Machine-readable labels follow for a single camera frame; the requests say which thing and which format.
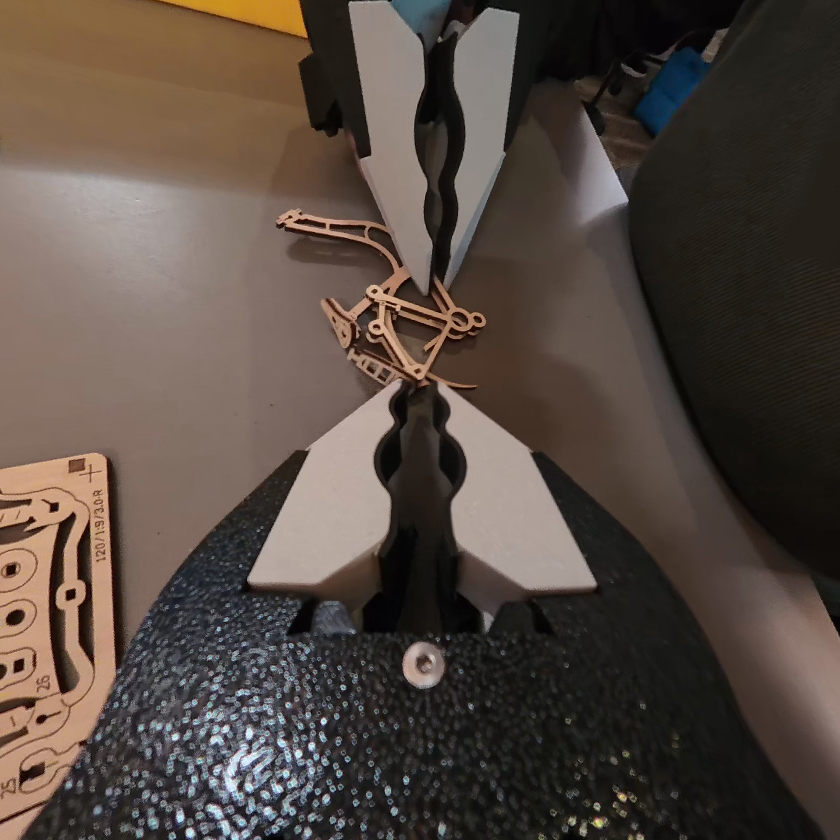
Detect wooden parts sheet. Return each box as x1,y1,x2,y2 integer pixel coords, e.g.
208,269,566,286
0,453,118,819

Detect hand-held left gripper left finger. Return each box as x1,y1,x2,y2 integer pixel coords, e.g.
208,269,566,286
248,379,406,593

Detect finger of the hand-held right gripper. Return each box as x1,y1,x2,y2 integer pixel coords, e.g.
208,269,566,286
350,0,442,294
433,8,521,288

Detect yellow board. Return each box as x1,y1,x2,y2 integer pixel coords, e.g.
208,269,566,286
147,0,304,34

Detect wooden model frame part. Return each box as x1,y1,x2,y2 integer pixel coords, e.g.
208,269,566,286
320,282,487,393

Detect black chair base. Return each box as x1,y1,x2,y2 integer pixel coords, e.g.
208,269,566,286
581,46,664,136

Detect curved wooden model part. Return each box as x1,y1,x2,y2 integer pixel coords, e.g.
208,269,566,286
276,207,460,316

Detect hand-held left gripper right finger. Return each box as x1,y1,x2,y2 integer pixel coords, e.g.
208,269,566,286
427,381,598,618

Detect blue cloth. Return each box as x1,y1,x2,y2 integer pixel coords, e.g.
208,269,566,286
633,49,714,139

